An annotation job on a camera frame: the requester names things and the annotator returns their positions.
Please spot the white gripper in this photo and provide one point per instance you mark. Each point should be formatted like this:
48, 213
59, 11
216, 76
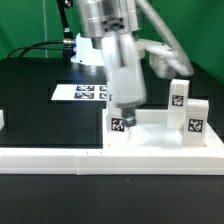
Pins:
124, 73

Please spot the white square table top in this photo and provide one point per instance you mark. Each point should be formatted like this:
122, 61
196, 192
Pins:
152, 131

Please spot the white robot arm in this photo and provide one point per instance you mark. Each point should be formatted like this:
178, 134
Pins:
102, 18

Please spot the white sheet with fiducial tags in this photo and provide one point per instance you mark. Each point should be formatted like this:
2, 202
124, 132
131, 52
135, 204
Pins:
74, 92

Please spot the white U-shaped obstacle fence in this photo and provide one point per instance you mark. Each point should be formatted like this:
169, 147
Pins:
112, 161

